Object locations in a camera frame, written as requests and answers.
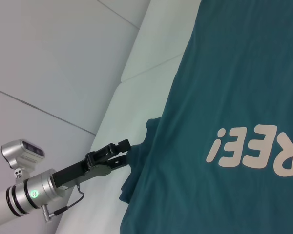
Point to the teal T-shirt pink FREE print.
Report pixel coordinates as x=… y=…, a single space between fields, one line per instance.
x=222 y=97

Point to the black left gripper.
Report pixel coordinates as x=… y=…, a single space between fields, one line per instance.
x=88 y=168

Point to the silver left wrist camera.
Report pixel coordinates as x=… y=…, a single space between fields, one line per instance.
x=22 y=151

